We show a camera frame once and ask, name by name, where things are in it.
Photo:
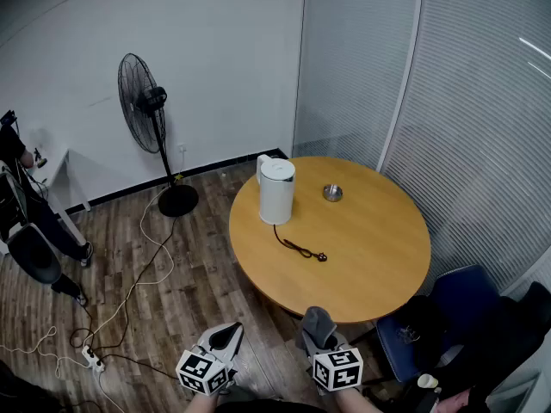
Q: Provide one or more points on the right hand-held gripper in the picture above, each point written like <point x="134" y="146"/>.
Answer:
<point x="338" y="370"/>

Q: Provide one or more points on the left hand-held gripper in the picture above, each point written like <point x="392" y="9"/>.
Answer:
<point x="202" y="370"/>

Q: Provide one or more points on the white electric kettle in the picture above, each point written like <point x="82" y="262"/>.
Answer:
<point x="276" y="196"/>

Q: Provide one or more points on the person's left forearm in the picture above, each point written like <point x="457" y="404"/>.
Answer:
<point x="202" y="404"/>

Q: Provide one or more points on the person's right forearm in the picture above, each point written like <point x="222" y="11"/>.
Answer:
<point x="355" y="402"/>

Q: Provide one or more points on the person's black shirt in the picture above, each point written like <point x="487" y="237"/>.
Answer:
<point x="267" y="406"/>

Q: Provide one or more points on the white paper cup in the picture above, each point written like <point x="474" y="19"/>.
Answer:
<point x="427" y="381"/>

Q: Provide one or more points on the white power strip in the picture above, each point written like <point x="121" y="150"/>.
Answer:
<point x="92" y="358"/>

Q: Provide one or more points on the round metal ashtray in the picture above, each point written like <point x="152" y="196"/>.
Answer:
<point x="332" y="192"/>

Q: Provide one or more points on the blue chair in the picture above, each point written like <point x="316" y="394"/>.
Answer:
<point x="465" y="286"/>

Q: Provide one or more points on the black garment on chair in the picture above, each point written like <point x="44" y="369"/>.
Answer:
<point x="508" y="329"/>

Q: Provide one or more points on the grey office chair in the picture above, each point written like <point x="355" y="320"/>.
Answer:
<point x="34" y="254"/>

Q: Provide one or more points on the white desk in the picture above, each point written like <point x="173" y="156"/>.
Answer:
<point x="60" y="174"/>

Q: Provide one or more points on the black standing fan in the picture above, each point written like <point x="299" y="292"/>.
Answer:
<point x="144" y="101"/>

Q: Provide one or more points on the white wall socket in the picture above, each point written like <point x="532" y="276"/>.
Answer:
<point x="182" y="147"/>

